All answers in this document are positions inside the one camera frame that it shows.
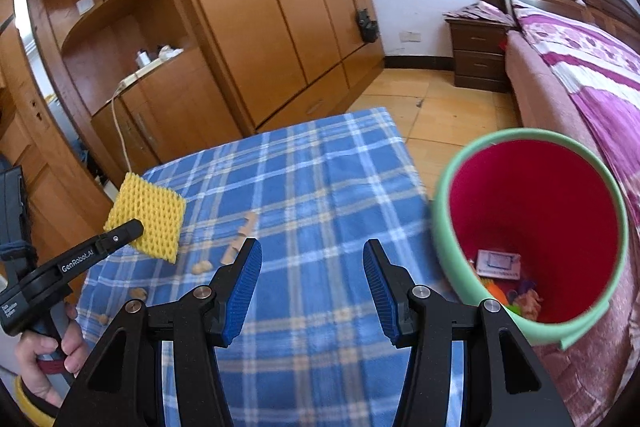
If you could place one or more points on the blue plaid blanket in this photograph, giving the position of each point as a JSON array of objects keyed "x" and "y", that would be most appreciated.
[{"x": 310, "y": 187}]

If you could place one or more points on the wooden corner shelf cabinet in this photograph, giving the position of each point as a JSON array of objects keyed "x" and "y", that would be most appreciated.
[{"x": 165, "y": 107}]

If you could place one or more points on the small white box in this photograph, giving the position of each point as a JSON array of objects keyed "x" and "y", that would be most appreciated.
[{"x": 84, "y": 4}]

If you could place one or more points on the green and red bin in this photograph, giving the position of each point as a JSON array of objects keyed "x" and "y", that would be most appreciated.
[{"x": 525, "y": 207}]

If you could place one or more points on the bed with purple floral cover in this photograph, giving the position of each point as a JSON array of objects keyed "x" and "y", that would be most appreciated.
[{"x": 590, "y": 82}]

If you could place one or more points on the white power strip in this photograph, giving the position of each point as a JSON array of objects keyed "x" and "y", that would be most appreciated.
[{"x": 142, "y": 72}]

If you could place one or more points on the person's left hand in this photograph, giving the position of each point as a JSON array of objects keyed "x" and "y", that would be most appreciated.
[{"x": 37, "y": 362}]

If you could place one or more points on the white medicine box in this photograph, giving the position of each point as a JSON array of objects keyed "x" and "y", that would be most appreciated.
[{"x": 497, "y": 264}]

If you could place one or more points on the white charger plug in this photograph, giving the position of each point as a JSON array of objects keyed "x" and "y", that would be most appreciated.
[{"x": 143, "y": 58}]

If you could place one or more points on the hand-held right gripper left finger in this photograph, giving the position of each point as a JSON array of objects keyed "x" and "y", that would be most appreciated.
[{"x": 242, "y": 292}]

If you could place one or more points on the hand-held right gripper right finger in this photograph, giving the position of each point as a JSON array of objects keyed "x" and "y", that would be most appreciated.
[{"x": 382, "y": 292}]

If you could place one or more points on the yellow foam net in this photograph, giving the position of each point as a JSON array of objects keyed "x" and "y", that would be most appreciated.
[{"x": 150, "y": 207}]

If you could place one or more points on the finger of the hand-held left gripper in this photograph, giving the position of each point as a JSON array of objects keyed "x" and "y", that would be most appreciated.
[{"x": 100, "y": 244}]

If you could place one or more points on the pile of cloth on nightstand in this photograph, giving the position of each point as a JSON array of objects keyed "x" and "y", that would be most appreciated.
[{"x": 475, "y": 12}]

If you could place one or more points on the white wall socket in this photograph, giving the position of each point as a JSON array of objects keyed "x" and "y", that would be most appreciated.
[{"x": 410, "y": 37}]

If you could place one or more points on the wooden wardrobe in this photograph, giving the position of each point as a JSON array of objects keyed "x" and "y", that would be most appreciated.
[{"x": 280, "y": 17}]

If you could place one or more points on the wooden door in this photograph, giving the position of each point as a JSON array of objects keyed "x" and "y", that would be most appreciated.
[{"x": 60, "y": 167}]

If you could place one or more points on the dark wooden nightstand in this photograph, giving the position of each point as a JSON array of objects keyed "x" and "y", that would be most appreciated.
[{"x": 477, "y": 57}]

